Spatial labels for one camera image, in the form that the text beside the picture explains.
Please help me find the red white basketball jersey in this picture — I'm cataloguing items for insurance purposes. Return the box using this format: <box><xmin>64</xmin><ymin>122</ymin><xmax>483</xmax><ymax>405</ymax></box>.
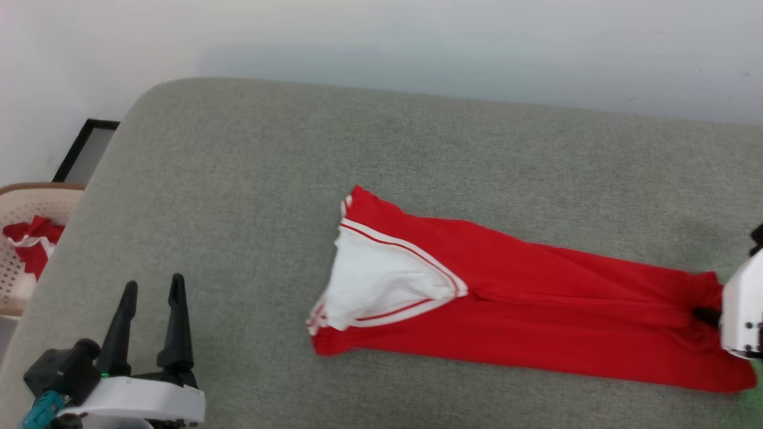
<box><xmin>305</xmin><ymin>184</ymin><xmax>759</xmax><ymax>394</ymax></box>

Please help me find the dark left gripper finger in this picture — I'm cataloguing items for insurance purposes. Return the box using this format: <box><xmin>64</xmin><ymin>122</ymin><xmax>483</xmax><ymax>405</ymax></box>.
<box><xmin>95</xmin><ymin>279</ymin><xmax>139</xmax><ymax>378</ymax></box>
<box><xmin>156</xmin><ymin>272</ymin><xmax>198</xmax><ymax>389</ymax></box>

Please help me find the teal cable connector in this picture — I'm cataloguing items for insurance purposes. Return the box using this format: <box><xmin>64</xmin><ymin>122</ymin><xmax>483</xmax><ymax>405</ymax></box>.
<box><xmin>17</xmin><ymin>390</ymin><xmax>66</xmax><ymax>429</ymax></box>

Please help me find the beige woven laundry basket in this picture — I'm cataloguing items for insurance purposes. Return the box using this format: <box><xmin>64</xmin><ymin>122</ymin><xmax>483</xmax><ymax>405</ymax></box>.
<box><xmin>0</xmin><ymin>182</ymin><xmax>86</xmax><ymax>318</ymax></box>

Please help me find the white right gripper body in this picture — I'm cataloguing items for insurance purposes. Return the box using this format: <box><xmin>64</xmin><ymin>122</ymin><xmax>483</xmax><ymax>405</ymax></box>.
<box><xmin>719</xmin><ymin>247</ymin><xmax>763</xmax><ymax>360</ymax></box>

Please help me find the red white garment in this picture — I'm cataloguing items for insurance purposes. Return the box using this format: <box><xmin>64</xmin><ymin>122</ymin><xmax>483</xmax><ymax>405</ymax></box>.
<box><xmin>1</xmin><ymin>215</ymin><xmax>66</xmax><ymax>282</ymax></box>

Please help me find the grey fabric sofa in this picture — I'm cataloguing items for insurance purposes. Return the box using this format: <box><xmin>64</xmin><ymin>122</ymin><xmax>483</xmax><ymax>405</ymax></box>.
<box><xmin>0</xmin><ymin>76</ymin><xmax>763</xmax><ymax>429</ymax></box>

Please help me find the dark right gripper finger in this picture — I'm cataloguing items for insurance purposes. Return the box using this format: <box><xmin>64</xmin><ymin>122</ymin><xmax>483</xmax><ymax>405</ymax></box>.
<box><xmin>692</xmin><ymin>306</ymin><xmax>723</xmax><ymax>329</ymax></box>

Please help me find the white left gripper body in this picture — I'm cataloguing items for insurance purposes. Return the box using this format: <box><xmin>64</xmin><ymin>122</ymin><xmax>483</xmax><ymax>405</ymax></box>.
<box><xmin>57</xmin><ymin>375</ymin><xmax>207</xmax><ymax>429</ymax></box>

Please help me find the black framed panel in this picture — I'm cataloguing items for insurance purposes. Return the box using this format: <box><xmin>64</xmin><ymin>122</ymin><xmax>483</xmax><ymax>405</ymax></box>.
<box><xmin>52</xmin><ymin>118</ymin><xmax>121</xmax><ymax>185</ymax></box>

